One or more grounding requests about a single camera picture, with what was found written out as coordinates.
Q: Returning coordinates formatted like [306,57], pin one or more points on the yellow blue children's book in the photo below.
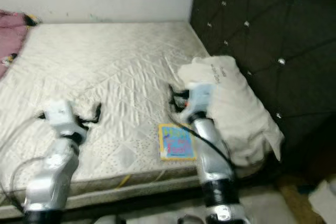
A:
[176,141]

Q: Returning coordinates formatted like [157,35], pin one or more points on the white pillow with print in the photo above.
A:
[247,114]

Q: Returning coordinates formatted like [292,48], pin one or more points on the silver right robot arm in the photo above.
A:
[210,148]

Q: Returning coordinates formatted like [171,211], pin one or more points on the quilted white mattress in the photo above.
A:
[110,61]

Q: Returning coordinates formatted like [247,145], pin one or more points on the silver left robot leg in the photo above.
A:
[110,220]

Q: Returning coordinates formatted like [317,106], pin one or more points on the silver robot leg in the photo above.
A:
[110,220]
[189,220]

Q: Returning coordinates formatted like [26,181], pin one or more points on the pink cartoon print blanket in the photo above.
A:
[10,40]

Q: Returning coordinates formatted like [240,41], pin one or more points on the silver right robot leg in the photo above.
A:
[189,220]

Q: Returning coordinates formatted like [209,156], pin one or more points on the dark tufted headboard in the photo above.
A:
[268,19]

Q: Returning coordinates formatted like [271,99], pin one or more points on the brown cardboard box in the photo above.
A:
[291,203]

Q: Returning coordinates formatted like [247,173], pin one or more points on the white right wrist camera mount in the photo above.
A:
[200,99]

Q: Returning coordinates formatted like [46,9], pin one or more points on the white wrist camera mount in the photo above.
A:
[62,116]
[200,99]

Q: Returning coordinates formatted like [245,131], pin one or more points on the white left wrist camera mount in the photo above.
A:
[62,116]

